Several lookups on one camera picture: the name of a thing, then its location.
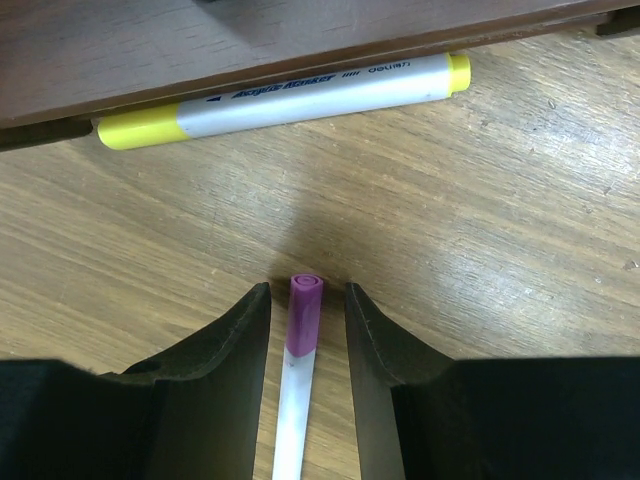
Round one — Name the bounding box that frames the dark brown wooden desk organizer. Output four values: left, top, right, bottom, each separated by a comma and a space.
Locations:
1, 1, 639, 150

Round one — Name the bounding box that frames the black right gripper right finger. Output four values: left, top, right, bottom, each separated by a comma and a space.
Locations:
345, 283, 639, 479

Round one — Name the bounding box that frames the purple capped white marker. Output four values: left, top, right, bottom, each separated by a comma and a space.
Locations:
272, 274, 323, 480

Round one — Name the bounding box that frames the yellow capped white marker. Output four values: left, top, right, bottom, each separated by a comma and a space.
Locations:
97, 53, 472, 150

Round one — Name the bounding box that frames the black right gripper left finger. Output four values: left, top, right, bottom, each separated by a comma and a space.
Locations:
1, 283, 271, 479

